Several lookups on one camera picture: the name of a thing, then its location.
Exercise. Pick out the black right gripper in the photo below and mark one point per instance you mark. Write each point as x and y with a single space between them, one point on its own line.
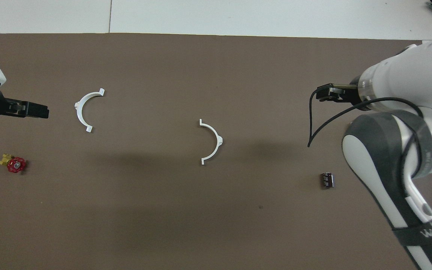
356 95

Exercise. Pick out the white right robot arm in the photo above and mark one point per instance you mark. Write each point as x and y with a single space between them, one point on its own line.
396 75

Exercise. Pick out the red and yellow valve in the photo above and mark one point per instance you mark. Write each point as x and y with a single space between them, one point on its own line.
16 165

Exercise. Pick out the black cylindrical capacitor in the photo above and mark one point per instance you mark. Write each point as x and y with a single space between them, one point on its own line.
327 180

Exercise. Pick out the brown paper table mat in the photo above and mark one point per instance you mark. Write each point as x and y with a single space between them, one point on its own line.
126 217

